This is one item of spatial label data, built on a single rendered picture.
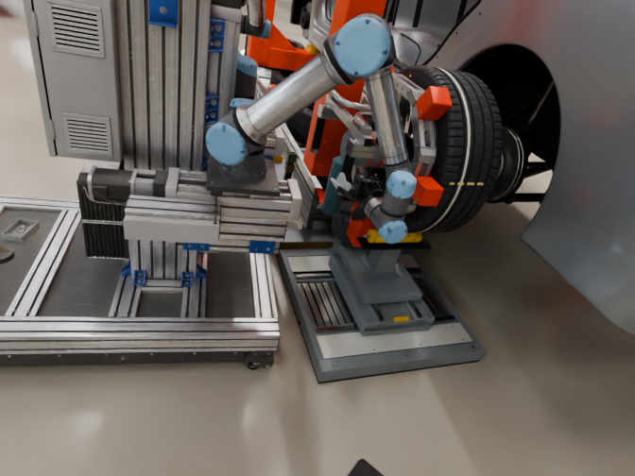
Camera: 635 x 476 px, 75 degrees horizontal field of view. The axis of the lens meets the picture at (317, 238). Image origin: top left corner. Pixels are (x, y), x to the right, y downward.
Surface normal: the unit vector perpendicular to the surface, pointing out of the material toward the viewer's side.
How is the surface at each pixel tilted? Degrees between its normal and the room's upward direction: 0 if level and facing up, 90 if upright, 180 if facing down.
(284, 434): 0
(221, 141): 96
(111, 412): 0
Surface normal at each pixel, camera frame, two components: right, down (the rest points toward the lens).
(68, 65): 0.18, 0.60
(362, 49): -0.07, 0.48
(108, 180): 0.27, -0.14
